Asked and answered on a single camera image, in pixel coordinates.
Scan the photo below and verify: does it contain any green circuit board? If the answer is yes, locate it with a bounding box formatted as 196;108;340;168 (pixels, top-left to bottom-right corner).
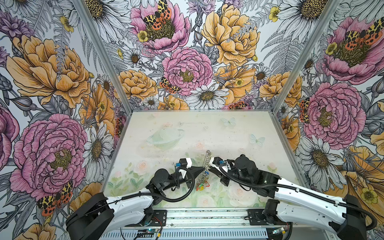
137;228;161;238

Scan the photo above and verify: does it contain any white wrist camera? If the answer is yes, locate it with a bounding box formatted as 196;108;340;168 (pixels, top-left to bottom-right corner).
210;157;229;172
179;158;192;168

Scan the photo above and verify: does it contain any left black cable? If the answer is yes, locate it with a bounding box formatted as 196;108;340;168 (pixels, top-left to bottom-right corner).
119;166;196;203

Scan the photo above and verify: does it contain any large metal key ring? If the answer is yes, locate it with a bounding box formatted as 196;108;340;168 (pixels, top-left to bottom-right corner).
196;149;212;191

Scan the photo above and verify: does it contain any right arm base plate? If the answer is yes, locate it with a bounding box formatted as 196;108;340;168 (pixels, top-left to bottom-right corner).
244;209;288;226

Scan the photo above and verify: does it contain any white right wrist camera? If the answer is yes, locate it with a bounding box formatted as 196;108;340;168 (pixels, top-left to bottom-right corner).
210;157;229;172

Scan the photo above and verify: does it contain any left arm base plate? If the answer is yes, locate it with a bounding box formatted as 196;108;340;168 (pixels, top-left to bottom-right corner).
127;210;168;227

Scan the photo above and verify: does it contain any right black cable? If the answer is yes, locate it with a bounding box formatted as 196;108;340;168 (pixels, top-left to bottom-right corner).
218;163;378;232

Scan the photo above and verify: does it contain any aluminium front rail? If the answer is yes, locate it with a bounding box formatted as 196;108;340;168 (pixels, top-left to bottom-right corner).
76;206;335;230

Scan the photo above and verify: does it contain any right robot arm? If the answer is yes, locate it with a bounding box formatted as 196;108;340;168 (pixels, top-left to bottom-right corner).
209;154;378;240

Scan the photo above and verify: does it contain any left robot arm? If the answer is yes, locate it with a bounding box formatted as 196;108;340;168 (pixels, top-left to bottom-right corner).
66;164;205;240

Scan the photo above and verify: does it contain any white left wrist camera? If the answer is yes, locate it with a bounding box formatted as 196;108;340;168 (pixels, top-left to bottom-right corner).
179;158;192;168

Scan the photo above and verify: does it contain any black cable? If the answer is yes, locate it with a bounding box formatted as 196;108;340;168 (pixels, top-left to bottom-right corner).
218;163;378;232
119;166;196;203

